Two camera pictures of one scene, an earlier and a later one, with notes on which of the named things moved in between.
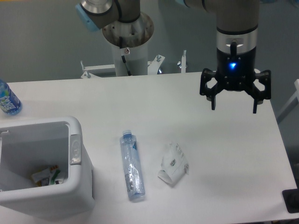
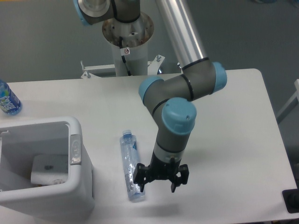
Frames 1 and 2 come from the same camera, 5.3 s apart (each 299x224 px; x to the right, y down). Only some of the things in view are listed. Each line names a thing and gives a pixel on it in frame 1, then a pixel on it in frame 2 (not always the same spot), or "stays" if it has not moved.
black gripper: x=236 y=71 to x=161 y=170
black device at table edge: x=291 y=198 stays
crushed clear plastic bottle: x=132 y=166 stays
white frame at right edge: x=294 y=101 stays
